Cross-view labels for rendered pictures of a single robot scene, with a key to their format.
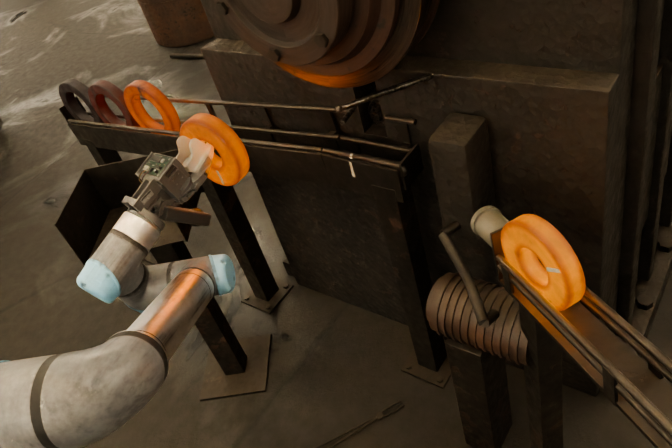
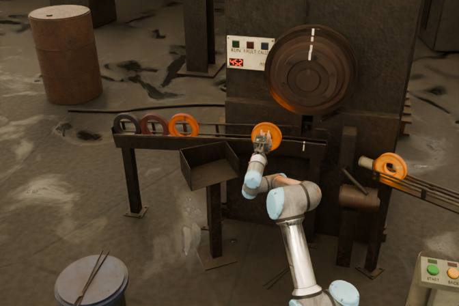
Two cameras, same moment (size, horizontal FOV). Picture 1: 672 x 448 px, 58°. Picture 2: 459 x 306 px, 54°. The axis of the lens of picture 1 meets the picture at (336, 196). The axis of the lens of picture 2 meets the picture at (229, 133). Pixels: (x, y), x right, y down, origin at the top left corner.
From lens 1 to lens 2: 1.61 m
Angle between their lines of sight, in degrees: 27
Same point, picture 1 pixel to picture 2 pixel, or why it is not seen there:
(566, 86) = (386, 117)
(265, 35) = (297, 95)
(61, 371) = (308, 184)
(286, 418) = (253, 270)
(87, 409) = (318, 195)
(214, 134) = (274, 129)
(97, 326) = (119, 248)
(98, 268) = (257, 173)
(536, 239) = (394, 158)
